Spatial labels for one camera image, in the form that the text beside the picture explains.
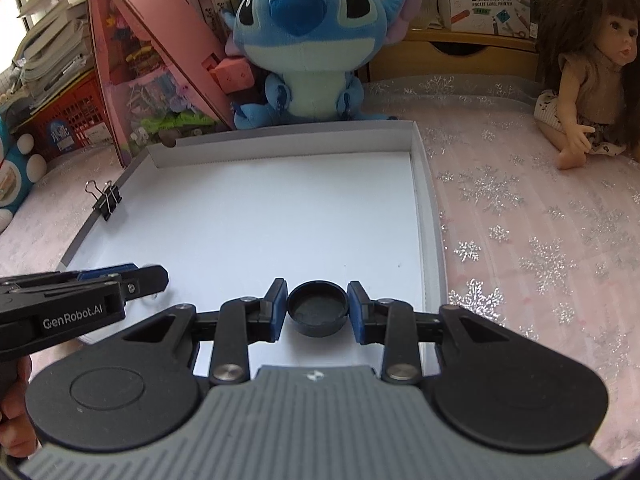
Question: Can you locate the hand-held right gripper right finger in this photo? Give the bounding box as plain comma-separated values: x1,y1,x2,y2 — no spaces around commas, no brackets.
347,280,519,387

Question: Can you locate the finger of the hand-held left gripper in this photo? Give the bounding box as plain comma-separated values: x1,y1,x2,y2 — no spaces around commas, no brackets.
0,265,170,307
0,262,141,288

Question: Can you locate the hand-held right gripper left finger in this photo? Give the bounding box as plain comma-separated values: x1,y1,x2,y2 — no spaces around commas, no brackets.
122,278,290,387

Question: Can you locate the black round cap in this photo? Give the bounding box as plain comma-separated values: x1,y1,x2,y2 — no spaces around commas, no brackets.
286,281,349,337

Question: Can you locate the white cardboard tray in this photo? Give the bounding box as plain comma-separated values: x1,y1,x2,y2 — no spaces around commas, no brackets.
59,120,448,377

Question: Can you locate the person's left hand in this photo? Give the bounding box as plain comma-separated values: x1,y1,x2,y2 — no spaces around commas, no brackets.
0,357,39,460

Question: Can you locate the black binder clip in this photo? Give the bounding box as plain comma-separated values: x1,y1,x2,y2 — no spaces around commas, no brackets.
85,180,122,222

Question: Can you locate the blue robot cat plush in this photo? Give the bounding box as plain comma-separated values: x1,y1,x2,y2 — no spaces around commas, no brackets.
0,110,48,233

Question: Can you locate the red plastic crate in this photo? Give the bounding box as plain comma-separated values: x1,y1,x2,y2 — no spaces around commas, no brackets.
0,67,113,161

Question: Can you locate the pink snowflake tablecloth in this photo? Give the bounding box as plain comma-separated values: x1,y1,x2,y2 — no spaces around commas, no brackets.
0,75,640,471

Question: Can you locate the stack of books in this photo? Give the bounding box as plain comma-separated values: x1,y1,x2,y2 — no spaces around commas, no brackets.
10,0,93,111

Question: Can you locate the blue alien plush toy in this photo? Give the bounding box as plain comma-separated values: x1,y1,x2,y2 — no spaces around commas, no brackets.
220,0,426,131

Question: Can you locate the wooden drawer box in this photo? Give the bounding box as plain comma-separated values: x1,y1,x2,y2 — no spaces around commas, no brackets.
367,27,541,83

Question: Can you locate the pink triangular toy house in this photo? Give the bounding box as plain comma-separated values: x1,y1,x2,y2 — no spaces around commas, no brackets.
86,0,256,168

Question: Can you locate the window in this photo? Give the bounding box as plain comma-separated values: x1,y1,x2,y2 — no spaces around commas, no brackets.
0,0,46,78

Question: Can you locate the brown-haired doll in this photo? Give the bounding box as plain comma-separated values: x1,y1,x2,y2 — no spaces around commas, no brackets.
532,0,640,171

